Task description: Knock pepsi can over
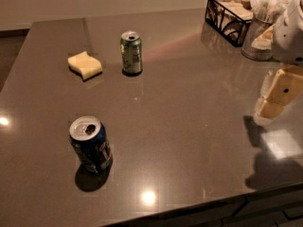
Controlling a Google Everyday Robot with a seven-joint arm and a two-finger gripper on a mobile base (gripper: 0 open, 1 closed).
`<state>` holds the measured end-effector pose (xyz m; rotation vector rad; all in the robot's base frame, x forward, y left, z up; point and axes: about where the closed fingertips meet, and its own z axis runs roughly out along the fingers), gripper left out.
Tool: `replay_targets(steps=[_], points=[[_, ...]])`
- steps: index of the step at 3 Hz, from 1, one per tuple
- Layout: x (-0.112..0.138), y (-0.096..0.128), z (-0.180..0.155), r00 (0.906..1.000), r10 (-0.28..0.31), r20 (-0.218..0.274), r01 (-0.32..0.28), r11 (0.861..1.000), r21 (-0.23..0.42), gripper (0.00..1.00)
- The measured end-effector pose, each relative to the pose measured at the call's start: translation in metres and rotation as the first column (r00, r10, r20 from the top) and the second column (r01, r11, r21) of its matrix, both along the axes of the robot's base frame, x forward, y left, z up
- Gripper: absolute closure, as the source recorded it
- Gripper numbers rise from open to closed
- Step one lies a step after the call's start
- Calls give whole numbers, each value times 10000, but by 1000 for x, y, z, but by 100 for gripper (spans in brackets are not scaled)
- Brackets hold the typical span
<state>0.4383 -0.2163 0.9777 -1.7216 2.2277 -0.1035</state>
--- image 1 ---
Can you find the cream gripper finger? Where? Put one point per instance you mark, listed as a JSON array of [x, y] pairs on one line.
[[279, 90]]

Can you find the blue pepsi can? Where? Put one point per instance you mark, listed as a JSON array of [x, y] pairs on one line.
[[88, 137]]

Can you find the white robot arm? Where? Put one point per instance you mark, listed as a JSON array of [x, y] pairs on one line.
[[287, 39]]

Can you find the green soda can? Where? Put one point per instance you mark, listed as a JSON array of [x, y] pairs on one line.
[[131, 53]]

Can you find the metal utensil cup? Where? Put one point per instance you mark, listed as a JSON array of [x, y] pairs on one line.
[[257, 42]]

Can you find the yellow sponge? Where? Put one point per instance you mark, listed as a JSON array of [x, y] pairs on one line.
[[85, 65]]

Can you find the black wire napkin basket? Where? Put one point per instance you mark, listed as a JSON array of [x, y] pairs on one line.
[[231, 18]]

